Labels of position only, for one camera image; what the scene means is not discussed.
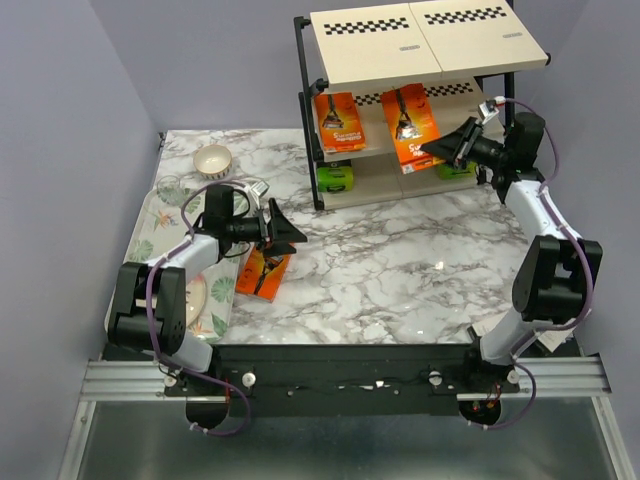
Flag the black green razor box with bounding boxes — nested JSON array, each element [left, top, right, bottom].
[[435, 162, 477, 180], [316, 160, 354, 193]]

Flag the white bowl orange rim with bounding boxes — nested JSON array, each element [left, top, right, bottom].
[[193, 144, 233, 180]]

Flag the pink white plate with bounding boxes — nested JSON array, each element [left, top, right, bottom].
[[185, 274, 207, 326]]

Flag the beige black three-tier shelf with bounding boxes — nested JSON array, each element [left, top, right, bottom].
[[294, 1, 550, 210]]

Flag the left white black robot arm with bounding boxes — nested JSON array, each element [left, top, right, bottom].
[[107, 180, 308, 395]]

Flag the clear drinking glass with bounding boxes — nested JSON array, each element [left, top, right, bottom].
[[156, 175, 184, 207]]

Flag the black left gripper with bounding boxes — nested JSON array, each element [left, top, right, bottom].
[[226, 198, 307, 257]]

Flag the white paper card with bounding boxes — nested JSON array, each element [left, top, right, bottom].
[[470, 317, 573, 352]]

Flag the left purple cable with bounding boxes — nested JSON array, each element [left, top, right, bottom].
[[147, 182, 254, 438]]

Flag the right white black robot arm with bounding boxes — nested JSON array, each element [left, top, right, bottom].
[[420, 96, 603, 392]]

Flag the white leaf-print tray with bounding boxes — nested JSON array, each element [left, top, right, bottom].
[[105, 187, 248, 350]]

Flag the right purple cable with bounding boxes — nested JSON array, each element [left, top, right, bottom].
[[467, 98, 596, 431]]

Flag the aluminium black mounting rail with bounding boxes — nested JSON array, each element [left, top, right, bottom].
[[81, 343, 611, 417]]

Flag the orange Gillette Fusion5 box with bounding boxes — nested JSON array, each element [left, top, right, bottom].
[[235, 248, 290, 302]]

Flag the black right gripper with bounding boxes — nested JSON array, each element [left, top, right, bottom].
[[420, 118, 509, 173]]

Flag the purple cable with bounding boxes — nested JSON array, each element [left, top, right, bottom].
[[467, 98, 596, 431], [147, 182, 254, 438]]

